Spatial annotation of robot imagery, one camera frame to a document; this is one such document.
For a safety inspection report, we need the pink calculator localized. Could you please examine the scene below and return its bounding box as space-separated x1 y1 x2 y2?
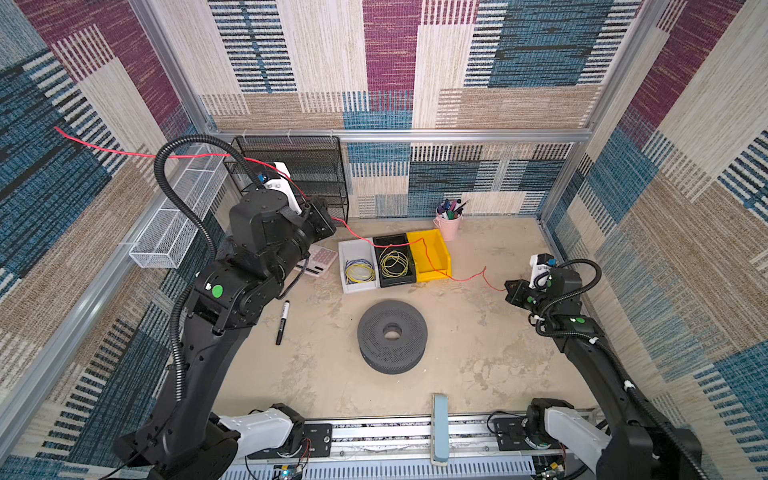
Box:
305 244 338 278

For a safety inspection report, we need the red cable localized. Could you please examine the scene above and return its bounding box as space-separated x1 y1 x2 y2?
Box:
53 126 508 293

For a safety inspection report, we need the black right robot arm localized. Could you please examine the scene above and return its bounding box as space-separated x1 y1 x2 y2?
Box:
505 253 707 479

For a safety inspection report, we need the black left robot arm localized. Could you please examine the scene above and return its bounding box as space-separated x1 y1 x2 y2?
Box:
113 134 336 479

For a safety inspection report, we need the black plastic bin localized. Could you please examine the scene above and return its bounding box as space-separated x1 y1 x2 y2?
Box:
372 233 416 288

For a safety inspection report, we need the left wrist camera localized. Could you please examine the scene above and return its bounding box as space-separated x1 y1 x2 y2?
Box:
257 162 302 214

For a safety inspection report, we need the pink pen cup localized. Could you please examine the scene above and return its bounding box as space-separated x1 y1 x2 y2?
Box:
433 199 466 242

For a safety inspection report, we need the black white marker pen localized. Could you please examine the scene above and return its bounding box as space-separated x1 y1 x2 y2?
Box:
275 300 290 346

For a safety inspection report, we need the green yellow cable coil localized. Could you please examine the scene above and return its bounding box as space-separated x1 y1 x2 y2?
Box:
377 247 410 280

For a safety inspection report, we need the grey cable spool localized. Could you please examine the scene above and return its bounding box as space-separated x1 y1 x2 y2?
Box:
357 299 428 375

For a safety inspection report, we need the black mesh shelf rack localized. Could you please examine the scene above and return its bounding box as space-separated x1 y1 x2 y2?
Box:
232 135 350 220

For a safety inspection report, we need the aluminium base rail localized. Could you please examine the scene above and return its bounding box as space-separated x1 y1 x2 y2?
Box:
227 410 592 479

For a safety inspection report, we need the white plastic bin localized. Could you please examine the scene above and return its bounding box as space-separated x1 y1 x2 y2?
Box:
338 238 379 294

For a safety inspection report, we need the yellow plastic bin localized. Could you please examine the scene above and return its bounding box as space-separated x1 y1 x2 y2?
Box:
406 229 452 283

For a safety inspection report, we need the blue cable coil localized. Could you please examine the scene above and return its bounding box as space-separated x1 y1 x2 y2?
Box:
343 257 374 282

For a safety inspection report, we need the white wire mesh basket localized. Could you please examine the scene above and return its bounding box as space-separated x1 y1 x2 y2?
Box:
129 144 227 269

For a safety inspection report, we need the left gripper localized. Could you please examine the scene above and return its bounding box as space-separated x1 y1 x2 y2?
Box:
265 196 334 291

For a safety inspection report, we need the light blue clamp handle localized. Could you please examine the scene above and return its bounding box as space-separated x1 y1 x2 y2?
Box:
430 393 450 467

